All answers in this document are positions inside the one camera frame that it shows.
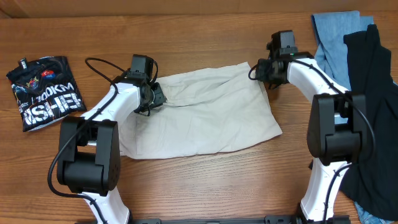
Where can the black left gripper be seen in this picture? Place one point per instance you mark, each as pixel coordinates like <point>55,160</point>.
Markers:
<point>159,98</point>

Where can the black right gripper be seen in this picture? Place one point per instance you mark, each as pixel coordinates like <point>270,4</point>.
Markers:
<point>260,77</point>

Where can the beige cargo shorts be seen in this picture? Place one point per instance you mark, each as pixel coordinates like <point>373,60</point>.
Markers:
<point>207,111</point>

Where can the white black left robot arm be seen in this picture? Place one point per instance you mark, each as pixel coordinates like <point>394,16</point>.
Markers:
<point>89,161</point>

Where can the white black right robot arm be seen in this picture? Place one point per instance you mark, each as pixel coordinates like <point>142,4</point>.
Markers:
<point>338,131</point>

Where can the blue denim garment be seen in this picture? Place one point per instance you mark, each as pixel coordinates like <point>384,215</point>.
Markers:
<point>331,54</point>

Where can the folded black printed t-shirt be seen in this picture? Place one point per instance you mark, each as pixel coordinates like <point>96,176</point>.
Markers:
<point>45,90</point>

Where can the black garment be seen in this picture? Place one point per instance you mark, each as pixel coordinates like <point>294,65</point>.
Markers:
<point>373,183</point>

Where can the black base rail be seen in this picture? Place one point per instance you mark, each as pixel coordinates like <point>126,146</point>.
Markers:
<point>211,220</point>

